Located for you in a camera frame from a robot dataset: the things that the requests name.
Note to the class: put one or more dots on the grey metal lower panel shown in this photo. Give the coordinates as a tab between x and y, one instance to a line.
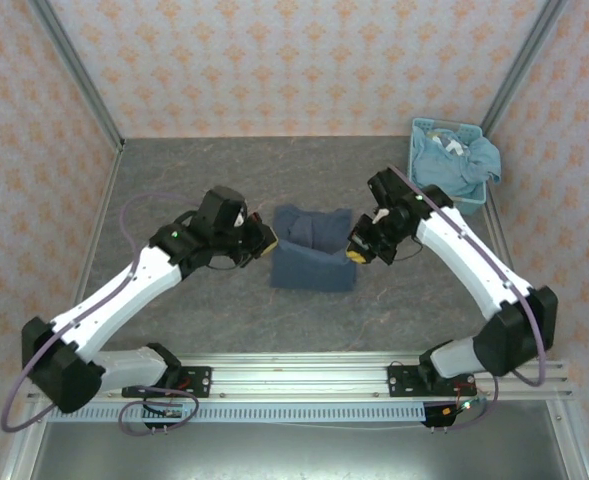
299	450

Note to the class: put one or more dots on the aluminium mounting rail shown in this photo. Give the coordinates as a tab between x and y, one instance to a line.
299	380

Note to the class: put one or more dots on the small circuit board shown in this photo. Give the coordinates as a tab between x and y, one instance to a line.
166	413
466	405

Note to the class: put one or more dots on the aluminium corner post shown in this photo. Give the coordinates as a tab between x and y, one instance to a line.
74	60
529	55

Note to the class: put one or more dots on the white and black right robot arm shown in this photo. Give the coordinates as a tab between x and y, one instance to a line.
469	260

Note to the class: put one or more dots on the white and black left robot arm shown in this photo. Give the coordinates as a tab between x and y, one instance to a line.
119	295

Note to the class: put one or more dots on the light blue t-shirt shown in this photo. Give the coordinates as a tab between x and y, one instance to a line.
439	165

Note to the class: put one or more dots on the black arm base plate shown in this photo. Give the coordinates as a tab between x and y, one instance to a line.
401	382
199	382

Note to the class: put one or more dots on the dark blue t-shirt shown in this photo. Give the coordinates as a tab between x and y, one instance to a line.
309	270

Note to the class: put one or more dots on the light blue plastic basket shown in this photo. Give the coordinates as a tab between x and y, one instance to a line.
469	134

